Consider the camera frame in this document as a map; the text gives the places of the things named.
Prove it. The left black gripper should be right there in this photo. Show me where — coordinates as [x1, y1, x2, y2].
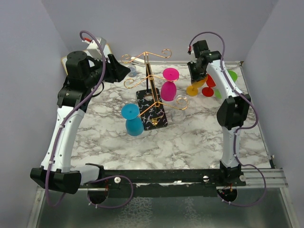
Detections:
[85, 53, 131, 88]

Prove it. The orange wine glass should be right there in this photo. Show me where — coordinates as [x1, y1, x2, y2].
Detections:
[186, 76, 208, 96]

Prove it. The red wine glass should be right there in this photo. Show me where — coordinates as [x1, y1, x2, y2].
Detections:
[202, 74, 216, 97]

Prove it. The green wine glass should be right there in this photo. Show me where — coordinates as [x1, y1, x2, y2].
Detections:
[213, 70, 238, 99]

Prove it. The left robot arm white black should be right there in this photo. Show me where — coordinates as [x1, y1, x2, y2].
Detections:
[30, 51, 130, 194]

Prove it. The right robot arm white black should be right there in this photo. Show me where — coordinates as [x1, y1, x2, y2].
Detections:
[188, 50, 249, 186]

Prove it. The magenta wine glass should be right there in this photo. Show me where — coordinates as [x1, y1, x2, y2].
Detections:
[161, 68, 180, 101]

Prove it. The clear wine glass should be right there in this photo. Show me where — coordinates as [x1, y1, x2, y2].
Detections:
[171, 94, 190, 124]

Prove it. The blue wine glass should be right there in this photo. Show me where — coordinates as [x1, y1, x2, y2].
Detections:
[121, 104, 144, 136]

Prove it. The small clear plastic cup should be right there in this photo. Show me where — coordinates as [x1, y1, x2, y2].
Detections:
[128, 65, 137, 77]

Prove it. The white whiteboard eraser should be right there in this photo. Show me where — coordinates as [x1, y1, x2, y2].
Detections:
[130, 57, 145, 67]

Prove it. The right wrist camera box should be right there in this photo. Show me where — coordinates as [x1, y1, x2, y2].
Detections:
[192, 40, 209, 58]

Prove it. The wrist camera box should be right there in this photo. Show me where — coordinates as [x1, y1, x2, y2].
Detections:
[82, 38, 106, 60]
[192, 40, 209, 58]

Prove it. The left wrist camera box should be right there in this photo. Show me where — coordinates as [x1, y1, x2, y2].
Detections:
[82, 38, 106, 60]

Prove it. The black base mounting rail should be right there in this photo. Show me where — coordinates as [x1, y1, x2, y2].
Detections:
[79, 168, 246, 198]

